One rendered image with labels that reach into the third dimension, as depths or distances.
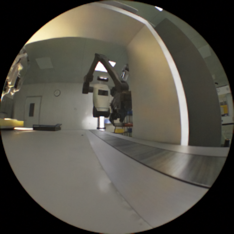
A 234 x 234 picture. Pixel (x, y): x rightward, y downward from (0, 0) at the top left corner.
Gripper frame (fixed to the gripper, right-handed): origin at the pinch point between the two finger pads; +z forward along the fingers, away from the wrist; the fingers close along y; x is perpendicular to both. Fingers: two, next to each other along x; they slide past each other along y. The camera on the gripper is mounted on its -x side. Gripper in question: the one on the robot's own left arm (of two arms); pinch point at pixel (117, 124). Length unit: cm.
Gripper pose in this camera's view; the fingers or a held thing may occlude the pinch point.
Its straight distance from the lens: 64.8
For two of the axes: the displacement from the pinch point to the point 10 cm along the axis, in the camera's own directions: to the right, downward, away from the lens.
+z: 1.9, 8.1, -5.5
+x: -2.9, 5.8, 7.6
